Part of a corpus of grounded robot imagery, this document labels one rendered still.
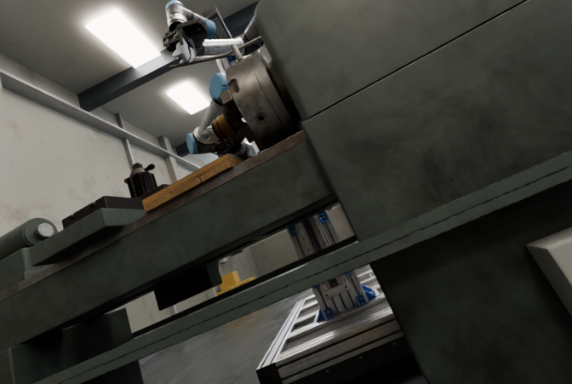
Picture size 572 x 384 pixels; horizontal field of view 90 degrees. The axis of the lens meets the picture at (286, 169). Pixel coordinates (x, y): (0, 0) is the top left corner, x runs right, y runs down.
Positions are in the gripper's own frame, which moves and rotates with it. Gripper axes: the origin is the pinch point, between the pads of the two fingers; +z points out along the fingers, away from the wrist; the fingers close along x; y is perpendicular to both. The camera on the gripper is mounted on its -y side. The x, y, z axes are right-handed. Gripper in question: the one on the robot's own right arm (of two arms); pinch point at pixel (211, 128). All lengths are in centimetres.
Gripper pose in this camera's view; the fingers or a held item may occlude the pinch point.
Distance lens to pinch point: 102.8
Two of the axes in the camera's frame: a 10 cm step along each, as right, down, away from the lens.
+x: -3.9, -8.8, 2.7
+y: -8.7, 4.5, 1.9
